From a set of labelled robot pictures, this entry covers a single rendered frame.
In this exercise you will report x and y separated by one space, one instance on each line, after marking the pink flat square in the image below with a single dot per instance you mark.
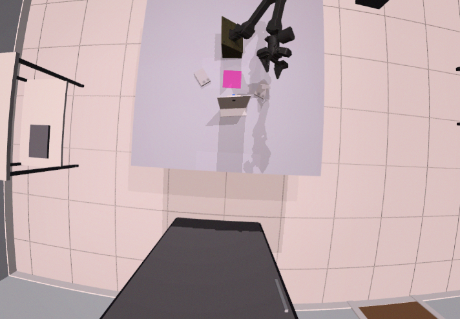
232 79

